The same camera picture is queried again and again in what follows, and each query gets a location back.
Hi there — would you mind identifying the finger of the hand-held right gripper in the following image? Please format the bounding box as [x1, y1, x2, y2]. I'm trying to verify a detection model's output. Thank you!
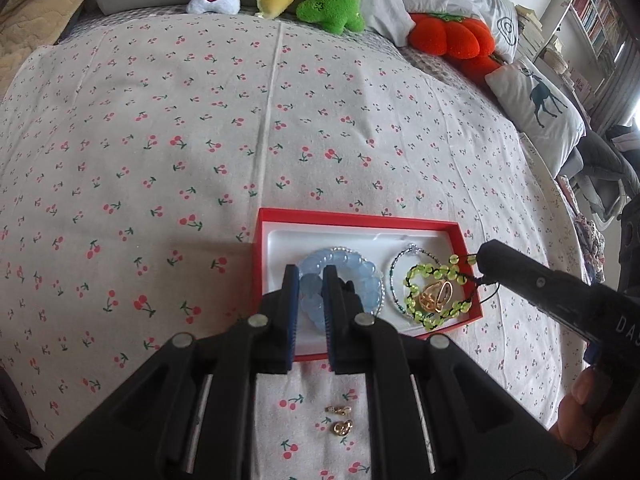
[472, 240, 601, 332]

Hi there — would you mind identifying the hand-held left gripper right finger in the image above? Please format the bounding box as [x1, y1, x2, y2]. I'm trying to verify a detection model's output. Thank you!
[322, 265, 576, 480]

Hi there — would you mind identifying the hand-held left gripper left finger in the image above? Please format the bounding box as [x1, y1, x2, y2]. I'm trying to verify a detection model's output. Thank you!
[45, 263, 301, 480]

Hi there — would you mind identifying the blue bead bracelet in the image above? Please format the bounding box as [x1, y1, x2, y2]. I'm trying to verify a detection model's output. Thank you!
[298, 249, 383, 333]

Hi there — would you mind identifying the clear bead bracelet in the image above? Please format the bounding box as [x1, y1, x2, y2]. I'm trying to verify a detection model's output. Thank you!
[320, 246, 387, 311]

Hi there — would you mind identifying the thin teal bead bracelet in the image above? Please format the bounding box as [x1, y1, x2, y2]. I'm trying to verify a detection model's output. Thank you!
[387, 242, 426, 313]

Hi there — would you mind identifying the red cardboard box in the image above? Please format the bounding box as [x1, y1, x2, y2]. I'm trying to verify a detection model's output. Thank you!
[251, 207, 485, 363]

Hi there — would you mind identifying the green bead bracelet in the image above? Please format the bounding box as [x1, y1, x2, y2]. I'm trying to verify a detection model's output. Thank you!
[402, 252, 481, 331]

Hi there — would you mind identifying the person's right hand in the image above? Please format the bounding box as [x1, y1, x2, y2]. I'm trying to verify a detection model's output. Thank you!
[547, 367, 621, 456]

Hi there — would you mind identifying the patterned quilt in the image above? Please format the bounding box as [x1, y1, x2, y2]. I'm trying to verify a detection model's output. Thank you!
[555, 175, 606, 286]

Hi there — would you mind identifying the grey chair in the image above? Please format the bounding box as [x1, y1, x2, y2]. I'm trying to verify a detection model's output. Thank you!
[555, 130, 640, 226]

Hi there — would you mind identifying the deer print pillow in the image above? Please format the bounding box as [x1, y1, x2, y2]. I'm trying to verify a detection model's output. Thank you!
[485, 55, 587, 178]

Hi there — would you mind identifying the cherry print bedsheet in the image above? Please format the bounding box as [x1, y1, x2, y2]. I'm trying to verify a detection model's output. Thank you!
[0, 10, 596, 480]

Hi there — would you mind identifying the stack of books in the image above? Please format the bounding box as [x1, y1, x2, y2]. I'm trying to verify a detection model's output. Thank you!
[512, 4, 546, 61]

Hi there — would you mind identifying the orange pumpkin plush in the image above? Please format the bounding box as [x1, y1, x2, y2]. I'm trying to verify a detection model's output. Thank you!
[407, 11, 506, 78]

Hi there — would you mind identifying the white bookshelf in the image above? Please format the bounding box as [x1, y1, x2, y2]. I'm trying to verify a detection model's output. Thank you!
[550, 0, 631, 111]

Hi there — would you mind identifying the beige fleece blanket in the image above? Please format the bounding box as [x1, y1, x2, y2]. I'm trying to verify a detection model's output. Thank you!
[0, 0, 96, 96]

